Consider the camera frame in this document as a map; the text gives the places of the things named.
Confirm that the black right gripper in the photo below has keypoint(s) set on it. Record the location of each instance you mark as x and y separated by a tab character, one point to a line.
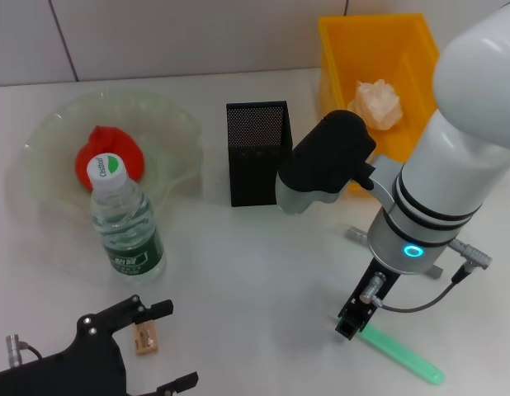
364	307

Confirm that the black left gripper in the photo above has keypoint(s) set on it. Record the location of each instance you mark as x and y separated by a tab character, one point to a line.
73	371

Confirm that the tan eraser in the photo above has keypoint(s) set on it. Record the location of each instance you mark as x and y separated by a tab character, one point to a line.
145	340

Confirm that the mint green pen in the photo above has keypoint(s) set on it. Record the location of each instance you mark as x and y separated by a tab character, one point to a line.
403	354

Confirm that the clear green-label water bottle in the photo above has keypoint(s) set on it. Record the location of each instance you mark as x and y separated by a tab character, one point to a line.
127	231

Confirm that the white paper ball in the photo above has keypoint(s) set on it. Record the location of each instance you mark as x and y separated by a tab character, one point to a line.
376	105

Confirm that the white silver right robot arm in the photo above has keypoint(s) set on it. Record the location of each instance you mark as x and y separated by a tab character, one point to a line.
457	144

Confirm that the grey glitter pen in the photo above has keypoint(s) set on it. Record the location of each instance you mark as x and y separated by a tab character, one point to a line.
356	234

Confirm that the black mesh pen holder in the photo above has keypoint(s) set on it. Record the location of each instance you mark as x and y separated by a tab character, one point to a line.
255	173

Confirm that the translucent green glass fruit plate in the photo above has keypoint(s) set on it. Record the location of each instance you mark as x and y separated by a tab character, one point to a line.
168	136

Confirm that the yellow plastic bin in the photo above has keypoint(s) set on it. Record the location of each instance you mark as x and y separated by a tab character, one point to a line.
379	53

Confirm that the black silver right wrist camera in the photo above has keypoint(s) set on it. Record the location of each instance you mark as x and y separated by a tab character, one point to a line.
329	156

